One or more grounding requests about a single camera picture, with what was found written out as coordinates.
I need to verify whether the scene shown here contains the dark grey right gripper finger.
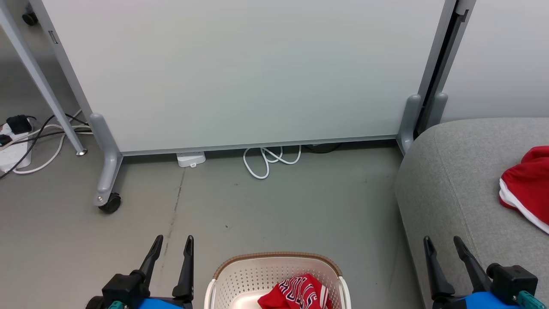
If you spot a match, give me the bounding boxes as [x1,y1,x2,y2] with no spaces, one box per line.
[454,236,492,294]
[424,236,455,301]

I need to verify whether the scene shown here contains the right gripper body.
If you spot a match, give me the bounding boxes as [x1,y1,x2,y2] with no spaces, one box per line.
[431,296,466,309]

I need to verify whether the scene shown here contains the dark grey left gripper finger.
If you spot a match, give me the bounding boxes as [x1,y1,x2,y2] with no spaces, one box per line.
[131,235,164,284]
[173,235,195,301]

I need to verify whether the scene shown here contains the red shorts with white stripe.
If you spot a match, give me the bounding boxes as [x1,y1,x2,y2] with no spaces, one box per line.
[498,145,549,235]

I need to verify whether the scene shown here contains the red lettered basketball jersey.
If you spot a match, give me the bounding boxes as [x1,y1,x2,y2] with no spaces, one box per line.
[257,273,333,309]

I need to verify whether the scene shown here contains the grey fabric sofa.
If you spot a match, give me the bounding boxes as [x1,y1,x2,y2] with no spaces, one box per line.
[394,117,549,309]

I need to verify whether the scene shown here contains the grey partition wall panel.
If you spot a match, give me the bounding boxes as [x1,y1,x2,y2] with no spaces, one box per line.
[433,0,549,125]

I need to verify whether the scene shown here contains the cream perforated laundry basket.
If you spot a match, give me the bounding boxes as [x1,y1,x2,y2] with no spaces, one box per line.
[204,251,352,309]

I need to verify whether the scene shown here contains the grey partition foot with caster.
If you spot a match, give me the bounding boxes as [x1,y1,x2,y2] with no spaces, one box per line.
[89,113,124,207]

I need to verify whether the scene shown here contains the small white power adapter box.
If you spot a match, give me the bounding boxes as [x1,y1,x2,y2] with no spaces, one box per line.
[176,151,207,168]

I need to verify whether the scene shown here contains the grey partition foot without wheel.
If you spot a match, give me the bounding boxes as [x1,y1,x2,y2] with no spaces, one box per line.
[397,94,423,156]

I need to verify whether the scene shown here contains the white power strip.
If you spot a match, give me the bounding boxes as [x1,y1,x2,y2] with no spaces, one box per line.
[0,121,34,173]

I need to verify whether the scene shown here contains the black power adapter plug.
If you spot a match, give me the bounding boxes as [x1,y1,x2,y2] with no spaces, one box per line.
[6,114,34,135]

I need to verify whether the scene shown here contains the large white partition panel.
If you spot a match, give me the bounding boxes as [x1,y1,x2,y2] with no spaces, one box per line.
[28,0,457,156]

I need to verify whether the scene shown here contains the grey slanted metal leg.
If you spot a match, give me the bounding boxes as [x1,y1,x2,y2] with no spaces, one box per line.
[0,0,87,156]

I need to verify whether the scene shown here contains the looped white cable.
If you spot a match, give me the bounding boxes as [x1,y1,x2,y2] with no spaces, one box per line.
[243,145,302,180]

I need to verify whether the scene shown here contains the long white power cable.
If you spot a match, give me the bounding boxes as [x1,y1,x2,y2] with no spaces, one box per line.
[12,109,93,175]

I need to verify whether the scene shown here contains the thin black floor cable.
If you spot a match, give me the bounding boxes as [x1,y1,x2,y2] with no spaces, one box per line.
[0,112,93,180]

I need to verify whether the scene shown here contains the black cable under partition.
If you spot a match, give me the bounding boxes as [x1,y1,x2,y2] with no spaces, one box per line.
[305,143,344,154]

